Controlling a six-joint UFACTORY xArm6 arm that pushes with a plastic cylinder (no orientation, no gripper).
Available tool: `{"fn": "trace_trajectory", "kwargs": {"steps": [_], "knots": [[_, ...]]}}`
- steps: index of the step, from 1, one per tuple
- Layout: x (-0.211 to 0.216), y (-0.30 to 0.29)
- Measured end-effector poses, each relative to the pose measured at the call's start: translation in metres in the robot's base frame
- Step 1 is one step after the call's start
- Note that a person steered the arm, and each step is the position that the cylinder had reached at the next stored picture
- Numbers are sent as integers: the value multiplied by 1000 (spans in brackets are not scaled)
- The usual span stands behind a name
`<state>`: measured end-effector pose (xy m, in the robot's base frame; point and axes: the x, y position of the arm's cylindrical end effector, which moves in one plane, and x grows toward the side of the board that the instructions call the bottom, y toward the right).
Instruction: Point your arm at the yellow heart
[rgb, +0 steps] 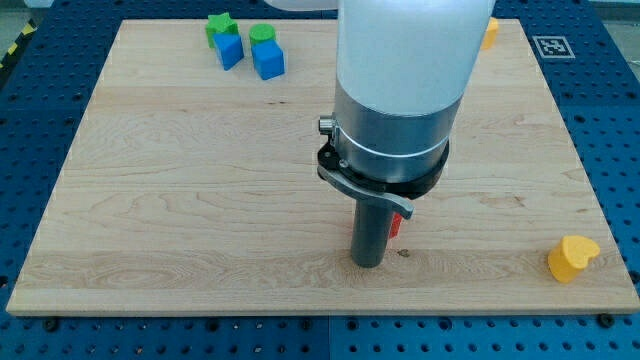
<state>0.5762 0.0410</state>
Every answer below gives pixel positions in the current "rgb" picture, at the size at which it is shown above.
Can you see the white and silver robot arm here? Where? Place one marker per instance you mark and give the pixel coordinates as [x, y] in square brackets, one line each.
[402, 67]

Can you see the yellow heart block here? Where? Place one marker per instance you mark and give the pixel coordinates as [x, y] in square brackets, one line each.
[571, 256]

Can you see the grey cylindrical pointer tool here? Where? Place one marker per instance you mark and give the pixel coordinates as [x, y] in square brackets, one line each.
[373, 217]

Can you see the red block behind pointer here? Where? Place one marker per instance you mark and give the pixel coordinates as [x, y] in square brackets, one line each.
[395, 225]

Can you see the wooden board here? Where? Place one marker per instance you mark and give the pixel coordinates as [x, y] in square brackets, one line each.
[192, 191]

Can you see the blue cube block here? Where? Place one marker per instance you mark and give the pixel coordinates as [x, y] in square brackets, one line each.
[268, 59]

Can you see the green cylinder block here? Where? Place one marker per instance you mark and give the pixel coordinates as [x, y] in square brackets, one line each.
[261, 32]

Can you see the blue pentagon block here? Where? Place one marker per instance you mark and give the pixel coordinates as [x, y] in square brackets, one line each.
[229, 49]

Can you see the green star block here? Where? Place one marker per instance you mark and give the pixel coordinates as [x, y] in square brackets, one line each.
[221, 23]

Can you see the yellow block at far edge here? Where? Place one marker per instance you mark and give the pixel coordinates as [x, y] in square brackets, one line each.
[490, 34]

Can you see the black and white fiducial tag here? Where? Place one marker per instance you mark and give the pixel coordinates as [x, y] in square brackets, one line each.
[552, 47]

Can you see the blue perforated table plate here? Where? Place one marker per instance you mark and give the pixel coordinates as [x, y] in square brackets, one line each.
[42, 104]

